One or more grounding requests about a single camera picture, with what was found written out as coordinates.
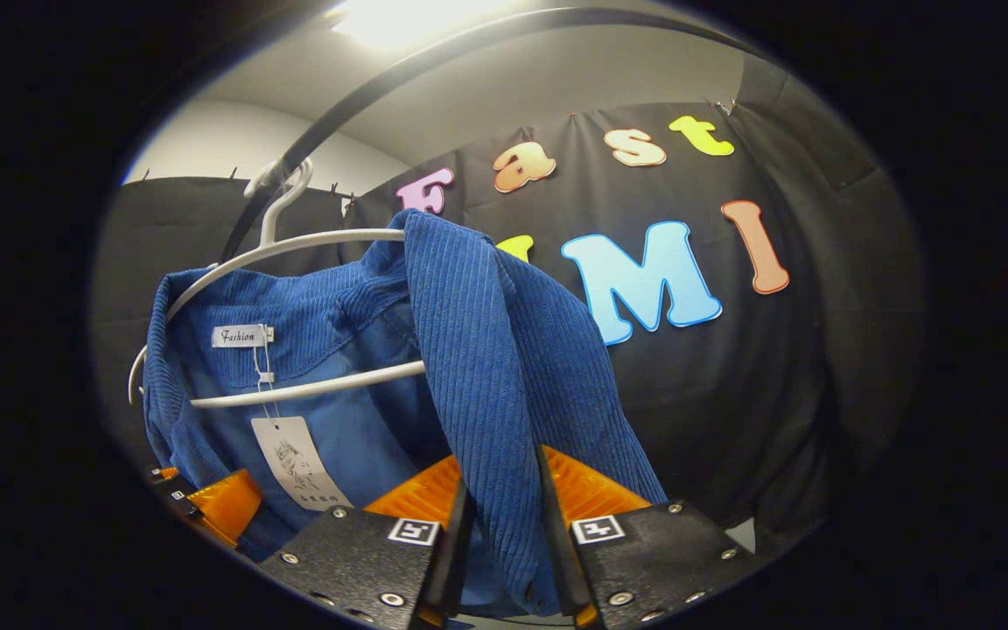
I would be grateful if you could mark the ceiling light panel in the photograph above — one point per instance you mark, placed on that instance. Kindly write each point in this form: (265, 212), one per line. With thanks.
(408, 19)

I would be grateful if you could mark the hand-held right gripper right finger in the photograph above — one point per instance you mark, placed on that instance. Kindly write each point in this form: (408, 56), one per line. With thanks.
(561, 551)

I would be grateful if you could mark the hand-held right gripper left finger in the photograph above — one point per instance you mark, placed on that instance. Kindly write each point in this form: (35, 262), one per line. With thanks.
(453, 569)

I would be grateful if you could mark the black metal clothes rack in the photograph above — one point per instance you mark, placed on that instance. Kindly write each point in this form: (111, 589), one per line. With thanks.
(338, 122)

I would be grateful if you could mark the white plastic clothes hanger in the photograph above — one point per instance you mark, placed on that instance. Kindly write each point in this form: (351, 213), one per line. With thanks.
(311, 386)

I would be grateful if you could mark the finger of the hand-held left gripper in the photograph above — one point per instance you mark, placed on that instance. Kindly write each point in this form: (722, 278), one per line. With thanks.
(224, 503)
(163, 474)

